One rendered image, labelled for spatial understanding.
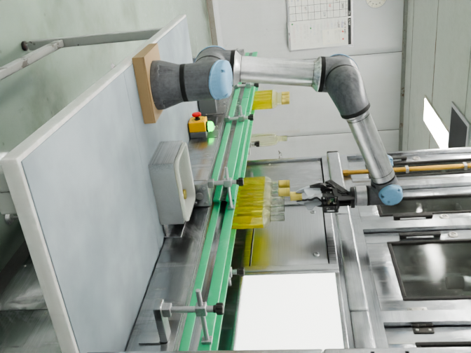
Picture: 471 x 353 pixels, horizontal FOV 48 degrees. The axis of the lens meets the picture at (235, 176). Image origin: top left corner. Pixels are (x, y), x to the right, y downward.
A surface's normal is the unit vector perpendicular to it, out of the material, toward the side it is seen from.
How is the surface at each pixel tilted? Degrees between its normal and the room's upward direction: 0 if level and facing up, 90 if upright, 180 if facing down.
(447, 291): 90
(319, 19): 90
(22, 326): 90
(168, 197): 90
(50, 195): 0
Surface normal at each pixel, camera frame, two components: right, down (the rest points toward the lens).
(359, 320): -0.11, -0.88
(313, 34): -0.09, 0.47
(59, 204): 0.99, -0.06
